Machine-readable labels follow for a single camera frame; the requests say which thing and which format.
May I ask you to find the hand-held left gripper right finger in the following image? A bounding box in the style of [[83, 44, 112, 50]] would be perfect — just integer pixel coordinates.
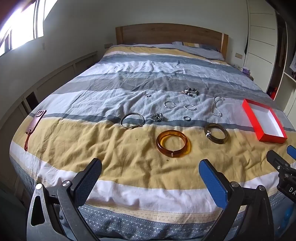
[[198, 159, 275, 241]]

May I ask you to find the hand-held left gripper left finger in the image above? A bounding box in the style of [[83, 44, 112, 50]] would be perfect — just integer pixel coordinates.
[[26, 158, 102, 241]]

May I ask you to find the red cardboard box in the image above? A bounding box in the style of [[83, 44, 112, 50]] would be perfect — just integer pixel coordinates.
[[242, 99, 288, 144]]

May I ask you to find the silver pearl necklace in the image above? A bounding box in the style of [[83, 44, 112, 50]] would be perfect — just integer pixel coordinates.
[[211, 96, 225, 117]]

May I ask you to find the dark brown bangle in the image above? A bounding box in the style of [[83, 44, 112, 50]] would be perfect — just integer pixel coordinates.
[[204, 123, 228, 144]]

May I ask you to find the amber resin bangle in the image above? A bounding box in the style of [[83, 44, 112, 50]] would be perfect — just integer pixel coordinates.
[[156, 130, 191, 158]]

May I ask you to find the thin metal bangle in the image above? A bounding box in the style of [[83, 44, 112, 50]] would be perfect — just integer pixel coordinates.
[[120, 112, 146, 129]]

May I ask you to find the phone in red case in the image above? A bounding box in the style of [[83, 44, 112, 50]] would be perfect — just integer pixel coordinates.
[[26, 109, 47, 135]]

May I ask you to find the bedside clutter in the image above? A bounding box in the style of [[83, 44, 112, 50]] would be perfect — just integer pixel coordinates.
[[235, 65, 253, 80]]

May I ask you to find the bed with striped duvet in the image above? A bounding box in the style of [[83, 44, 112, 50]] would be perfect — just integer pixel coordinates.
[[9, 43, 296, 240]]

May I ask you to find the white wardrobe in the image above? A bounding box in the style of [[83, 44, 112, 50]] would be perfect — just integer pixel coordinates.
[[243, 0, 296, 116]]

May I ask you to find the grey pillow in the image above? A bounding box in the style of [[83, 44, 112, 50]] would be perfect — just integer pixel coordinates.
[[171, 41, 225, 61]]

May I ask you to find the wooden headboard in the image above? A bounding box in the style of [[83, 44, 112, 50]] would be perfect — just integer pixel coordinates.
[[115, 23, 229, 61]]

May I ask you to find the window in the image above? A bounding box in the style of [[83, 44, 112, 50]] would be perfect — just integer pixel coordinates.
[[0, 0, 58, 57]]

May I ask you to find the red phone lanyard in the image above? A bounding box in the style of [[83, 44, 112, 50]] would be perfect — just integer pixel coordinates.
[[24, 131, 32, 151]]

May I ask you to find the brown wooden bead bracelet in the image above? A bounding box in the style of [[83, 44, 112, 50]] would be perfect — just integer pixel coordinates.
[[182, 88, 200, 97]]

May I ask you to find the beige wall panelling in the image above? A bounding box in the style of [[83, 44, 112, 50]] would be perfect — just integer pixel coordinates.
[[0, 51, 98, 149]]

